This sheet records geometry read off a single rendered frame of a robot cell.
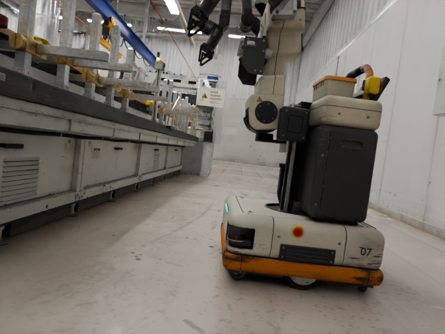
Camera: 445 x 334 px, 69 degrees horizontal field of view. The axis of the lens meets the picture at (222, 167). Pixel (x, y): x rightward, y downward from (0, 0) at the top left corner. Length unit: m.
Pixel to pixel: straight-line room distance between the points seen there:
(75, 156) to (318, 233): 1.51
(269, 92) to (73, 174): 1.32
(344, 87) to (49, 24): 6.39
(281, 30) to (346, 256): 1.02
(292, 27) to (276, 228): 0.89
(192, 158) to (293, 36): 4.65
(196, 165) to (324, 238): 4.82
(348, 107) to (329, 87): 0.20
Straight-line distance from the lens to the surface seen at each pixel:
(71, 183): 2.23
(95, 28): 1.82
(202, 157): 5.92
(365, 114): 1.47
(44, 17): 7.40
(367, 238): 1.48
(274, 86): 1.54
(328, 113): 1.41
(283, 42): 1.62
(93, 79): 1.75
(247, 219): 1.34
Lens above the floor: 0.53
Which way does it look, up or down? 3 degrees down
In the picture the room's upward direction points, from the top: 7 degrees clockwise
